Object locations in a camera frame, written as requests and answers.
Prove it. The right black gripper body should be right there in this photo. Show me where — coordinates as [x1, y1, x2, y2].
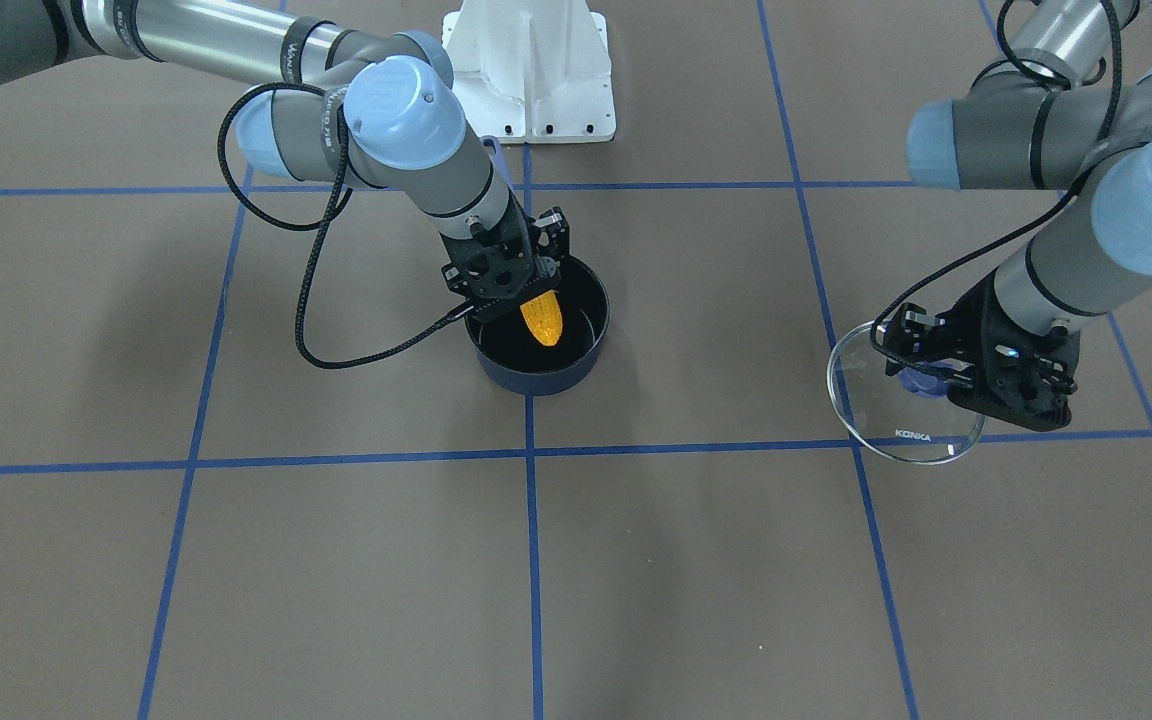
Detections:
[442, 209, 570, 301]

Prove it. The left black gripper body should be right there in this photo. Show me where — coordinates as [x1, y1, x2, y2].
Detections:
[870, 275, 1082, 432]

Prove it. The yellow corn cob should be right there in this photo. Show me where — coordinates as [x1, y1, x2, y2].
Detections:
[518, 290, 564, 348]

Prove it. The glass pot lid blue knob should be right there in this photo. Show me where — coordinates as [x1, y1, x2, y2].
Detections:
[826, 323, 986, 465]

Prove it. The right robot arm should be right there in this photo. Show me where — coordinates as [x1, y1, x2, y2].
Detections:
[0, 1, 561, 323]

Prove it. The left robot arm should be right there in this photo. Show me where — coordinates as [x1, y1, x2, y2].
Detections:
[870, 1, 1152, 432]

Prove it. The blue saucepan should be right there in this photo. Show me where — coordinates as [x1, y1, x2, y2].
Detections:
[465, 256, 611, 396]

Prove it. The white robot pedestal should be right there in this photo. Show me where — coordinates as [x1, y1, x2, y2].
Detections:
[442, 1, 617, 145]

